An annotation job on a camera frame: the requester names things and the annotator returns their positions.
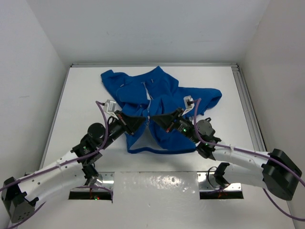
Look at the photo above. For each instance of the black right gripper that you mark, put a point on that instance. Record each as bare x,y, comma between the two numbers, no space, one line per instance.
167,120

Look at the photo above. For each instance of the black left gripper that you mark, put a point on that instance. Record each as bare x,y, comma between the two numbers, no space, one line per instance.
132,122

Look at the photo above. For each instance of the blue zip-up jacket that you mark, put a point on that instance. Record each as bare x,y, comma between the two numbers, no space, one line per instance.
156,93

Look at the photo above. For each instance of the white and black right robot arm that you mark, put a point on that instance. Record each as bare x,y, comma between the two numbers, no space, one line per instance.
273,171

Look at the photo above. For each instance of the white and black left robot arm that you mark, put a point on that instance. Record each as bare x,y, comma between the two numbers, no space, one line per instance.
23,196

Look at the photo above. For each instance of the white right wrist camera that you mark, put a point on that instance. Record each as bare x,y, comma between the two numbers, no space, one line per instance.
189,104

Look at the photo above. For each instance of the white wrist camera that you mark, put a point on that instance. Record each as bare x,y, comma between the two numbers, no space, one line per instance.
109,108
189,104

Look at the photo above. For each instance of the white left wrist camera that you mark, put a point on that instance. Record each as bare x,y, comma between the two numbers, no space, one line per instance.
109,108

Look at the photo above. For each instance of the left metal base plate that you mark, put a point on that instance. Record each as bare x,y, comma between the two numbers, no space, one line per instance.
103,182

